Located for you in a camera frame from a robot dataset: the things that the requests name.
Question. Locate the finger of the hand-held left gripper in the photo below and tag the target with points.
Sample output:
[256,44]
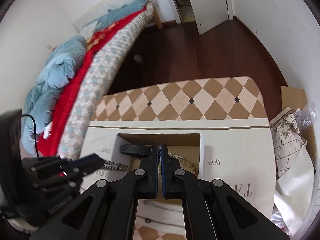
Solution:
[57,181]
[90,162]

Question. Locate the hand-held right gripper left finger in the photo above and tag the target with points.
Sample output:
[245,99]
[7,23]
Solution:
[155,165]

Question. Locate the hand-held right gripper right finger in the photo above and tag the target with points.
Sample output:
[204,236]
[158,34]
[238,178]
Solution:
[164,165]

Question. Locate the cream jewelry box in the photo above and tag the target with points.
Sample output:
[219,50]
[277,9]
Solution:
[237,142]

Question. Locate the black hair clip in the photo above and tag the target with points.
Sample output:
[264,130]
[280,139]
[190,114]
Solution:
[132,150]

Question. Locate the diamond pattern tablecloth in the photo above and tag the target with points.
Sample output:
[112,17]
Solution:
[175,97]

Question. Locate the red blanket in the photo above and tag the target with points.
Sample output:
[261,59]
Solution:
[72,92]

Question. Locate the patterned mattress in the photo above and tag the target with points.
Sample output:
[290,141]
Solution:
[107,62]

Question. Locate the light blue quilt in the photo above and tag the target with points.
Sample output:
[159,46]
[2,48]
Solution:
[57,65]

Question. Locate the small grey round object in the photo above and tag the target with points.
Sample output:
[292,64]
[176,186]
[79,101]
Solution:
[137,58]

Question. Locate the floral quilted cushion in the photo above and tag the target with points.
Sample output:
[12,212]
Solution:
[287,140]

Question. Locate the white plastic bag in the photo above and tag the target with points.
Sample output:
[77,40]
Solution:
[292,192]

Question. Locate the cardboard box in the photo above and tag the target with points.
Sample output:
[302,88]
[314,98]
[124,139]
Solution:
[291,97]

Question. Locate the wooden bed leg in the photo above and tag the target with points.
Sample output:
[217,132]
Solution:
[158,17]

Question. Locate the bubble wrap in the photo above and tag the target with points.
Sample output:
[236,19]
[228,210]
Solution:
[307,116]

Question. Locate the teal fringed cloth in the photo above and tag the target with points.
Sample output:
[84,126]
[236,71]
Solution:
[125,10]

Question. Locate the white door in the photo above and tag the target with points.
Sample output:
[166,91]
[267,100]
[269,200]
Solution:
[207,5]

